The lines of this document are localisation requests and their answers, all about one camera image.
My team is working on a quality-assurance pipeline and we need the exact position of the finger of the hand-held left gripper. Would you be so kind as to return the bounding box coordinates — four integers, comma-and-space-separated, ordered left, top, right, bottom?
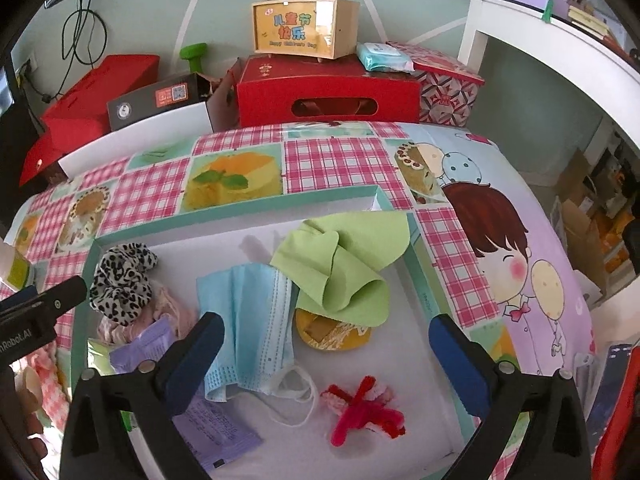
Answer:
0, 276, 88, 318

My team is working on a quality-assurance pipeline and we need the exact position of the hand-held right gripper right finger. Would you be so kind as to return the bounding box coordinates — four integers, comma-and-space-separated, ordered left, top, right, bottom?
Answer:
428, 313, 593, 480

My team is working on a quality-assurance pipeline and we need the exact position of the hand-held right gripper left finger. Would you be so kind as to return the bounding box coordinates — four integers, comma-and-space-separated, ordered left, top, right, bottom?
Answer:
60, 311, 226, 480

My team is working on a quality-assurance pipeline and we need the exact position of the pink white fluffy towel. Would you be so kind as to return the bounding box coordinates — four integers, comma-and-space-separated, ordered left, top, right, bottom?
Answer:
15, 347, 71, 421

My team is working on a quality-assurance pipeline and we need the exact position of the white tray with teal rim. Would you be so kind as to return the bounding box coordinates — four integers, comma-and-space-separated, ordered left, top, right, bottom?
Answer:
70, 185, 481, 480

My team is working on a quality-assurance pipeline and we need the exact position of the blue face mask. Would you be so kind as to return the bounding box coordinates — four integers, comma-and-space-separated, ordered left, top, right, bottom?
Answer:
196, 262, 318, 428

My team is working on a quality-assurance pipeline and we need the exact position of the black white leopard scrunchie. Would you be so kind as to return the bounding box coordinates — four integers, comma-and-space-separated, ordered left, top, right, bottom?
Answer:
90, 242, 158, 327

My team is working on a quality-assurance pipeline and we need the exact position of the purple packet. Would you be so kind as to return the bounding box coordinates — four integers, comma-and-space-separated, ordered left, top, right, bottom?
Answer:
109, 316, 263, 471

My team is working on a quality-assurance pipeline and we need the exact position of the red pink chenille bow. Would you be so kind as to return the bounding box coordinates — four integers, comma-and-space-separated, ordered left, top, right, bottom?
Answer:
320, 374, 407, 447

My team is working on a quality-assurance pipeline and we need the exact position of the light green cloth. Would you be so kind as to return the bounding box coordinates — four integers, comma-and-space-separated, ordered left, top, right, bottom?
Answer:
270, 211, 412, 327

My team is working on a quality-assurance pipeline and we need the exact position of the pale pink scrunchie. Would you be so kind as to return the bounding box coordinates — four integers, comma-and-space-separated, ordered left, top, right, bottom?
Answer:
97, 282, 198, 346

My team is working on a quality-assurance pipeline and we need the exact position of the red gift box floral base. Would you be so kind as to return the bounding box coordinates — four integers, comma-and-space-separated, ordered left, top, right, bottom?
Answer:
19, 132, 68, 188

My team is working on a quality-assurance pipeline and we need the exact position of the dark blue book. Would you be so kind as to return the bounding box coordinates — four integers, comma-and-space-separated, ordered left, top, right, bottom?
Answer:
587, 342, 633, 441

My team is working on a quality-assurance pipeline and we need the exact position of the cardboard box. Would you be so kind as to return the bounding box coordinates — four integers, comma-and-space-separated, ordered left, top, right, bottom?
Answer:
557, 200, 608, 291

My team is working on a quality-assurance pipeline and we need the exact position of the red bag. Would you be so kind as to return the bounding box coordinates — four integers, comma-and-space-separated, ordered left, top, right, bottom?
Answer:
592, 345, 640, 480

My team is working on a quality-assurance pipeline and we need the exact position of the white board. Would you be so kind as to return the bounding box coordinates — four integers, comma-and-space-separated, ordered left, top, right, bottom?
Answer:
57, 101, 211, 176

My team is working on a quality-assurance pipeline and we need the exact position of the large red gift box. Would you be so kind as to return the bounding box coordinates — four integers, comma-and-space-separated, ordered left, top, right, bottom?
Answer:
41, 54, 161, 137

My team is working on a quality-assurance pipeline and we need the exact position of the black monitor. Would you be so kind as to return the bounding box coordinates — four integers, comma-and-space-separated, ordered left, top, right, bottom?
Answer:
0, 55, 18, 121

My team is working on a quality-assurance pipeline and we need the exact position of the black orange box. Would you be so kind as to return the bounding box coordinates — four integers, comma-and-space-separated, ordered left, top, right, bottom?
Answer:
106, 71, 241, 133

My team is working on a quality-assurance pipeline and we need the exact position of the red patterned tin box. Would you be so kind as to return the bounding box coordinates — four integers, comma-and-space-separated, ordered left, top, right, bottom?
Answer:
385, 40, 486, 128

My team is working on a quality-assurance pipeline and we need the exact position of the green dumbbell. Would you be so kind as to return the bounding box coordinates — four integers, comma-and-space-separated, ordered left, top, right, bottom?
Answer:
180, 42, 208, 75

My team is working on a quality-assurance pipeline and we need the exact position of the blue wet wipes pack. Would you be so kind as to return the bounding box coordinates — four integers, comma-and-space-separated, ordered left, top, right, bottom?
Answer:
356, 41, 416, 73

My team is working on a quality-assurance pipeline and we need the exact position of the white table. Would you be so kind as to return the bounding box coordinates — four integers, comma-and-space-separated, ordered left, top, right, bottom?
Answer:
457, 0, 640, 161

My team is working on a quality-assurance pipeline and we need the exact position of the stack of books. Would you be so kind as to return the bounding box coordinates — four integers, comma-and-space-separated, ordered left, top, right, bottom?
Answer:
565, 0, 631, 51

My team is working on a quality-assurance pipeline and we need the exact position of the black cable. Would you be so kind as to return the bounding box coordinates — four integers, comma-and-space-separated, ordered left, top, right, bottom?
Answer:
45, 0, 108, 106

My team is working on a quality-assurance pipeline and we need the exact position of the red box with handle slot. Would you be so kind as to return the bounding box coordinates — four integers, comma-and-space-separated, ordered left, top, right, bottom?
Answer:
235, 52, 422, 128

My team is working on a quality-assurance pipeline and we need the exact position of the wooden gift box with handle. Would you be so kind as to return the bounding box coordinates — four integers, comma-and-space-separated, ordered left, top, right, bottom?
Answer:
251, 0, 361, 60

